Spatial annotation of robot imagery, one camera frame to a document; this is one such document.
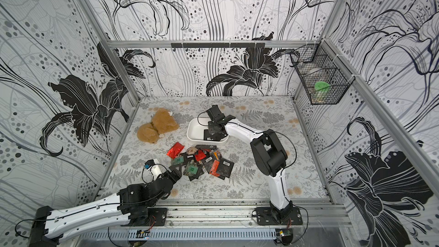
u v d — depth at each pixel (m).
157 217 0.74
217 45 0.90
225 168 0.86
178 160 0.90
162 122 0.95
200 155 0.88
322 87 0.78
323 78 0.80
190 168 0.86
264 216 0.72
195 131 1.02
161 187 0.57
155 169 0.70
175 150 0.92
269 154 0.51
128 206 0.54
